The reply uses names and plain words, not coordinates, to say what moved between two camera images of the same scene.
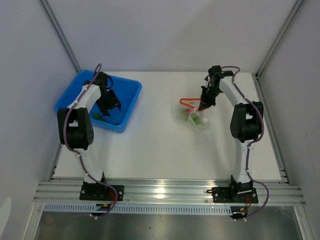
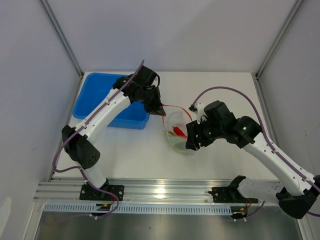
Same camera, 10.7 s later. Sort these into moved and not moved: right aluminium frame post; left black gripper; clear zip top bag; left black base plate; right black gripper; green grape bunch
Moved: right black gripper; clear zip top bag; green grape bunch; left black gripper
Not moved: right aluminium frame post; left black base plate
